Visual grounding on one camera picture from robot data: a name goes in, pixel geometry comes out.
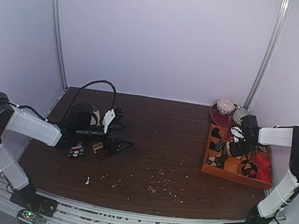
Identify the cream white sock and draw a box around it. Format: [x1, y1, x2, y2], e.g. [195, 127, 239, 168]
[230, 130, 244, 142]

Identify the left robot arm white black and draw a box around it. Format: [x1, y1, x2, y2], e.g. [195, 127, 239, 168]
[0, 92, 134, 209]

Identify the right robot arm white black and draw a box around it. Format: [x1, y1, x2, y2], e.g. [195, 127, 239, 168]
[226, 115, 299, 224]

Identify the beige brown striped sock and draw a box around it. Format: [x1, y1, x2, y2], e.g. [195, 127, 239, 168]
[88, 110, 113, 161]

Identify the grey striped cup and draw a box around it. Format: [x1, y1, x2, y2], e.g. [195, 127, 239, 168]
[233, 107, 250, 126]

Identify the red round tray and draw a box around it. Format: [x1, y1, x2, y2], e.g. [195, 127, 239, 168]
[210, 103, 240, 129]

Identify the striped black white sock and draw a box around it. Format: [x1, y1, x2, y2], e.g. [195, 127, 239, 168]
[209, 140, 226, 152]

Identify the black sock in box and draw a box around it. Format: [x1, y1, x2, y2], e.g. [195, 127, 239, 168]
[211, 127, 223, 139]

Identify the black red patterned sock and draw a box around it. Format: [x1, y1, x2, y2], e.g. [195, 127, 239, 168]
[241, 159, 258, 179]

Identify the orange wooden compartment box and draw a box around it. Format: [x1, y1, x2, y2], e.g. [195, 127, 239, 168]
[201, 124, 273, 190]

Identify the argyle brown sock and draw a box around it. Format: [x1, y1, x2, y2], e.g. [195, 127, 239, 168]
[206, 154, 228, 169]

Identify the dark teal monkey sock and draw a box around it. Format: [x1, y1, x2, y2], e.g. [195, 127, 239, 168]
[67, 141, 84, 158]

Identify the white patterned bowl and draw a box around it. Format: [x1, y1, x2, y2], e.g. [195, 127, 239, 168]
[216, 98, 236, 115]

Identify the plain red sock in box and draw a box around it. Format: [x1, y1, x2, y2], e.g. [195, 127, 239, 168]
[256, 153, 271, 183]

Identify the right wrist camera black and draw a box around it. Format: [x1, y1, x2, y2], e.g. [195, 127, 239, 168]
[241, 115, 259, 139]

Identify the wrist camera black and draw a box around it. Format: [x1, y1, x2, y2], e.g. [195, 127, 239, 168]
[67, 103, 97, 132]
[241, 115, 259, 139]

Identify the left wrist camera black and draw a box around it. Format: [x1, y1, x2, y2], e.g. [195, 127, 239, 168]
[67, 103, 97, 132]

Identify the right aluminium frame post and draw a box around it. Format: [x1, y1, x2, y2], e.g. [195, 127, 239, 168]
[243, 0, 291, 111]

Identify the aluminium frame post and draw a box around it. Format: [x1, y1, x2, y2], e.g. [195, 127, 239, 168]
[243, 0, 291, 111]
[51, 0, 68, 90]

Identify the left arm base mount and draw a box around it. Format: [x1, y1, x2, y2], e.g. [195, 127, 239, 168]
[9, 189, 58, 217]

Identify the left aluminium frame post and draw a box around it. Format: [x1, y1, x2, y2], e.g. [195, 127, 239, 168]
[51, 0, 68, 90]

